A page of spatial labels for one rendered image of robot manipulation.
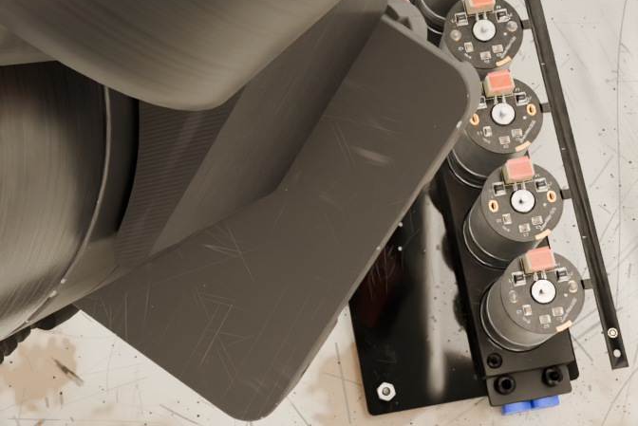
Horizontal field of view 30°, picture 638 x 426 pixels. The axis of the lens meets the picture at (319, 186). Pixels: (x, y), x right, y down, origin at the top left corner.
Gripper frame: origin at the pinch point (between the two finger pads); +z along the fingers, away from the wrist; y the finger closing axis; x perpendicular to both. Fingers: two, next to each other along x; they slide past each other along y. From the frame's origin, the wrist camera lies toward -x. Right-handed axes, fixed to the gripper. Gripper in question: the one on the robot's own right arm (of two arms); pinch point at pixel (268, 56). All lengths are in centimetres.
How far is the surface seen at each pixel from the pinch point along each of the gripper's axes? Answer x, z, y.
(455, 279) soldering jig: 5.6, 13.5, -6.3
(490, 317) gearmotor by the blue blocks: 5.3, 10.9, -7.9
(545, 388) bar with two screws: 6.7, 12.6, -10.8
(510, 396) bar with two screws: 7.5, 12.2, -10.0
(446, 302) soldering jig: 6.3, 13.1, -6.5
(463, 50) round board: -1.3, 11.3, -2.6
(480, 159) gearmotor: 1.3, 11.4, -4.9
